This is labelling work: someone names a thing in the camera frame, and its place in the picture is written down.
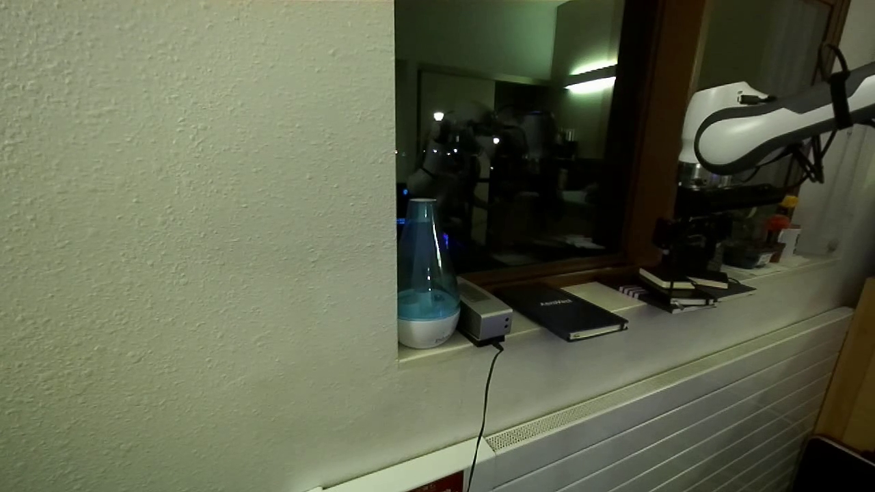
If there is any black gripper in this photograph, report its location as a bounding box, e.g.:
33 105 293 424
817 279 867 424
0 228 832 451
653 209 729 272

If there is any small black notebook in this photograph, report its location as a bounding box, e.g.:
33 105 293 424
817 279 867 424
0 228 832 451
636 264 699 295
686 271 732 295

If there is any beige book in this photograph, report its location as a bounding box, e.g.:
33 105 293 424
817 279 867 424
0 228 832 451
560 279 645 319

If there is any black notebook with elastic band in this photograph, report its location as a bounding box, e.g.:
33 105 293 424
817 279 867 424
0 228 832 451
496 280 628 343

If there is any white slatted radiator cover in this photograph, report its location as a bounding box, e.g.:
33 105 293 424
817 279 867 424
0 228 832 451
310 302 855 492

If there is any tan wooden board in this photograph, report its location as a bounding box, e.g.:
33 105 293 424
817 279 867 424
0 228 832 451
815 275 875 454

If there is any grey rectangular speaker box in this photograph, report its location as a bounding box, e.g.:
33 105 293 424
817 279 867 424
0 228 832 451
455 275 515 347

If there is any blue bottle-shaped humidifier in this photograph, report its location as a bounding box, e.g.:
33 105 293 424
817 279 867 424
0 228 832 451
396 193 463 351

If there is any brown wooden window frame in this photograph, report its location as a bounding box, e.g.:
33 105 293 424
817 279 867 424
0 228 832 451
460 0 855 293

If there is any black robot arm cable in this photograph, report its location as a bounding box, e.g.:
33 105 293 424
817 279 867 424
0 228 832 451
815 40 855 186

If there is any thin black speaker cable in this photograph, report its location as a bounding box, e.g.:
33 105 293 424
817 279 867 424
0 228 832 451
463 335 508 492

